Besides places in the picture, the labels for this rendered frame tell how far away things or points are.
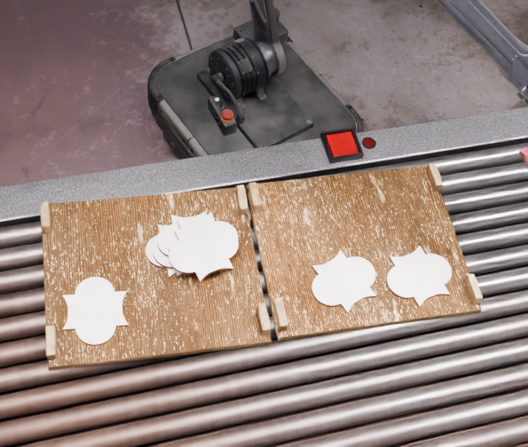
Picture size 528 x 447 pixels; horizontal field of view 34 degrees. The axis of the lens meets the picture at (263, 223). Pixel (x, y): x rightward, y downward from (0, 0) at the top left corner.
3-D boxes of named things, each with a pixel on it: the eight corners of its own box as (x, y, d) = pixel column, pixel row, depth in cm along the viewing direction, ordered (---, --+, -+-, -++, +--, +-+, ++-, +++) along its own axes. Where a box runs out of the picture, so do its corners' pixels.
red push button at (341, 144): (324, 138, 190) (325, 135, 189) (350, 134, 191) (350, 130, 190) (332, 160, 187) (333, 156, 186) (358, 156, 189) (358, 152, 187)
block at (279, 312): (271, 303, 166) (273, 297, 163) (281, 302, 166) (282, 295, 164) (278, 333, 163) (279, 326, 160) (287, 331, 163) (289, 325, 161)
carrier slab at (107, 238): (41, 208, 174) (40, 204, 172) (242, 191, 180) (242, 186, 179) (48, 371, 156) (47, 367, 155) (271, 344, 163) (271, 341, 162)
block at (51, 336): (46, 332, 158) (43, 325, 156) (56, 331, 159) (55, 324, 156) (47, 362, 155) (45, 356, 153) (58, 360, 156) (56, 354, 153)
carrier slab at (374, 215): (245, 188, 181) (245, 184, 179) (429, 168, 188) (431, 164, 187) (278, 341, 163) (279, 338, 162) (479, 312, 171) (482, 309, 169)
